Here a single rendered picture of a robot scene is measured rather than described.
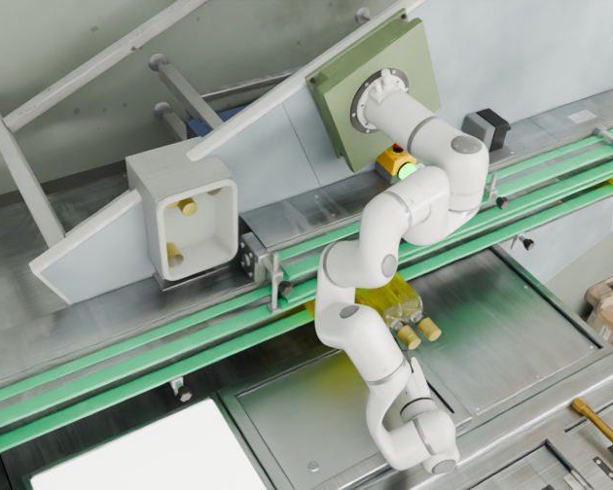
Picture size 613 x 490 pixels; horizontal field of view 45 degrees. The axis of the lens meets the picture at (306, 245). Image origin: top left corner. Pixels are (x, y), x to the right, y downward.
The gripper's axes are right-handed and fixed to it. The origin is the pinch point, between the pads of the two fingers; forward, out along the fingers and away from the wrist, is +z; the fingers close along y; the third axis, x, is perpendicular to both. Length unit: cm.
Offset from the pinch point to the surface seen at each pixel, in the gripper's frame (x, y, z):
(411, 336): -5.1, 2.1, 1.6
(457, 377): -19.9, -15.6, 0.5
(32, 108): 69, 20, 80
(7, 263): 82, -16, 63
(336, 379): 9.8, -12.6, 4.6
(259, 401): 28.3, -12.7, 3.1
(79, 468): 68, -13, -4
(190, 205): 39, 28, 25
